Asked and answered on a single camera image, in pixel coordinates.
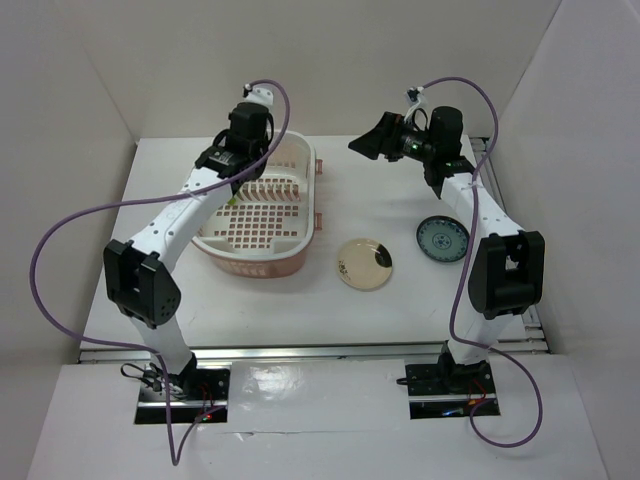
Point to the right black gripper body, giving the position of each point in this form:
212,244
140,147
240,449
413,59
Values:
417,145

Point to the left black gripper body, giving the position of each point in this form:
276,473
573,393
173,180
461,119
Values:
256,154

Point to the beige plate with black mark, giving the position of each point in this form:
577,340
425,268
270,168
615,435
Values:
364,264

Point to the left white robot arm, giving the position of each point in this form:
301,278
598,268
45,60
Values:
138,271

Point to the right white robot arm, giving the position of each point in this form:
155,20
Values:
503,264

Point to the white pink dish rack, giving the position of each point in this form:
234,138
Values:
266,234

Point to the blue patterned plate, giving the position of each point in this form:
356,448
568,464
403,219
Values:
442,239

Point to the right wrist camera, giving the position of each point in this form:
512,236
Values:
415,97

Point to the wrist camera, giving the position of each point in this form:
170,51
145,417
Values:
258,95
415,97

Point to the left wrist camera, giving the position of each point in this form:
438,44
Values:
258,95

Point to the aluminium rail frame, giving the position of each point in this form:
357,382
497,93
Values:
312,313

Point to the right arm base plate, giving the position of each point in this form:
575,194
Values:
432,397

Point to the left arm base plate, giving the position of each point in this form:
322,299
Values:
207,395

